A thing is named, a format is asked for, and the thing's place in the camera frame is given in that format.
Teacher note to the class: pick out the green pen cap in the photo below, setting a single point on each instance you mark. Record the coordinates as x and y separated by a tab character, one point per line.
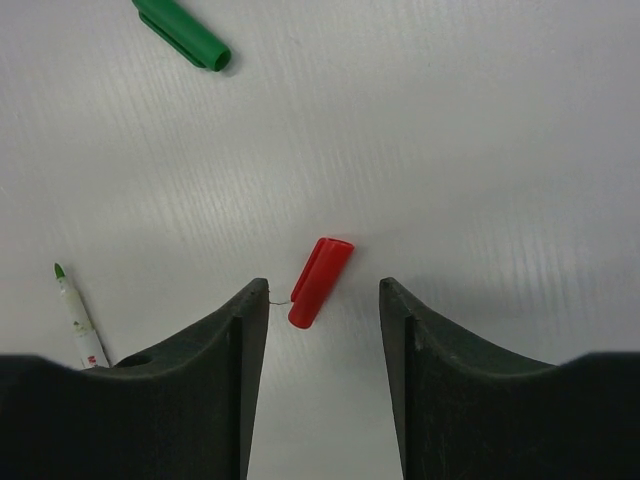
186	34

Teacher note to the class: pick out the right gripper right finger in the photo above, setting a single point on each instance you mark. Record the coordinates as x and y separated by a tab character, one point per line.
465	408

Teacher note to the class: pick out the green whiteboard marker pen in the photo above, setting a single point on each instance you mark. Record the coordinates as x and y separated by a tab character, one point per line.
85	335

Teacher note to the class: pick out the red pen cap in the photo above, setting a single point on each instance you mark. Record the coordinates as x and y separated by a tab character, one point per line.
324	266

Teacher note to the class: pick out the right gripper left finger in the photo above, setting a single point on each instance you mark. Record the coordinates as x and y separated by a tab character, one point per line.
183	408

